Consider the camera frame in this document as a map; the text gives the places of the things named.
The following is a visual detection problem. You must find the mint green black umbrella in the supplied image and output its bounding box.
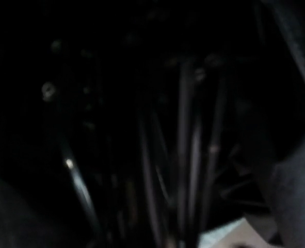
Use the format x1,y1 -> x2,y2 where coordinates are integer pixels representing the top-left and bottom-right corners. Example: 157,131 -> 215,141
0,1 -> 305,247

